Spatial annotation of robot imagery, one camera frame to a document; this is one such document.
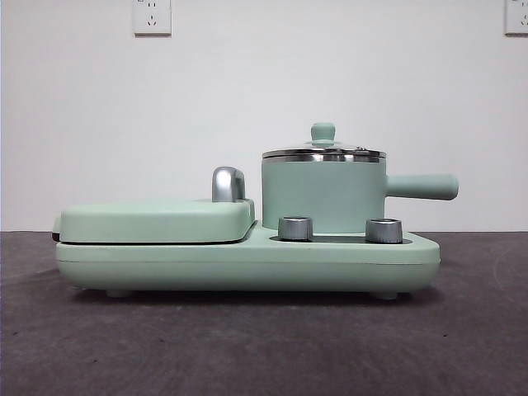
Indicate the silver control knob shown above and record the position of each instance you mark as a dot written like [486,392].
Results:
[383,230]
[294,227]

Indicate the mint green griddle cover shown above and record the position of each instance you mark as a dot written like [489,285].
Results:
[144,218]

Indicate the glass lid with green knob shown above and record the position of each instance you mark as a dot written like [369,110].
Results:
[323,132]

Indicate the mint green steamer pot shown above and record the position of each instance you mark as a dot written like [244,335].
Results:
[321,194]

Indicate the white wall socket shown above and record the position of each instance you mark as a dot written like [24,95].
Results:
[517,16]
[151,18]

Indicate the mint green breakfast machine base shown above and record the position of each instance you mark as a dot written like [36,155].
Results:
[247,264]

